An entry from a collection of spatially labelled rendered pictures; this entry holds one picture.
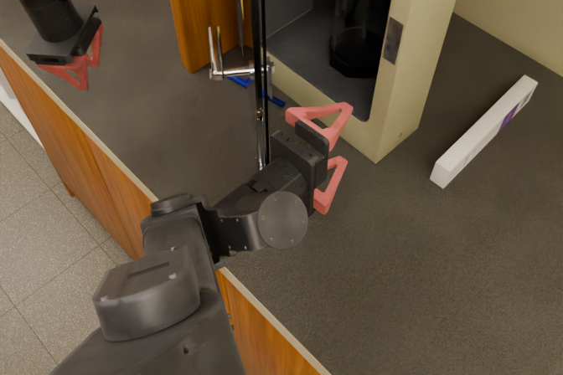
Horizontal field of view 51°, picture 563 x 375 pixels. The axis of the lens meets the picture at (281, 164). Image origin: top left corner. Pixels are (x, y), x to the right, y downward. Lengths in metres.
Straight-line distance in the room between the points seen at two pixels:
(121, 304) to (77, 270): 1.80
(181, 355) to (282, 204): 0.37
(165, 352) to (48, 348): 1.74
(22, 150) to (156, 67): 1.29
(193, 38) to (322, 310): 0.52
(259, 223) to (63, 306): 1.47
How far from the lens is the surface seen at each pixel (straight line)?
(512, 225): 0.98
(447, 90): 1.12
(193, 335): 0.22
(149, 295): 0.23
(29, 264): 2.09
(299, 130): 0.66
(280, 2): 1.04
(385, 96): 0.87
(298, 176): 0.66
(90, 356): 0.24
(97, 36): 0.89
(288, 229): 0.58
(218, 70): 0.74
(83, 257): 2.04
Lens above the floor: 1.73
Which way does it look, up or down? 54 degrees down
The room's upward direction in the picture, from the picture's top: straight up
